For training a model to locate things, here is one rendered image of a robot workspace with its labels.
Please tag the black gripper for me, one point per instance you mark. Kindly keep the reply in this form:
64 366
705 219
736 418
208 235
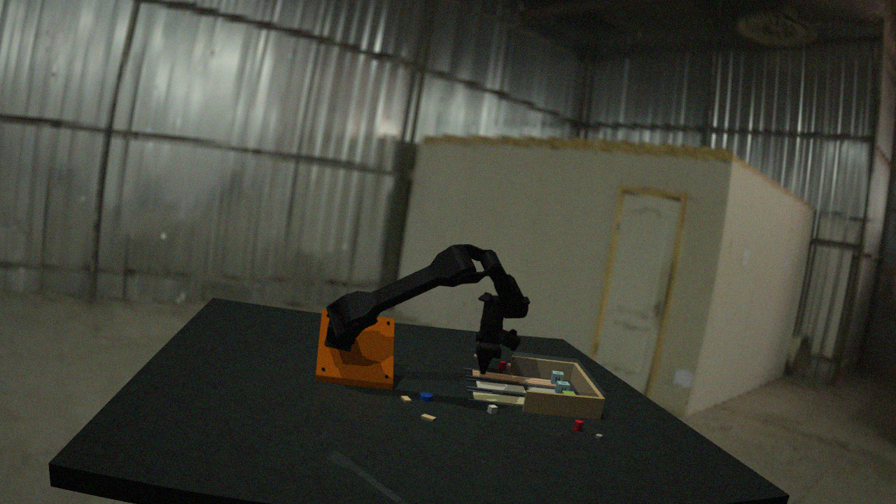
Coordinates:
487 349

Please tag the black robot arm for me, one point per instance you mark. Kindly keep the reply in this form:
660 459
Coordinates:
354 312

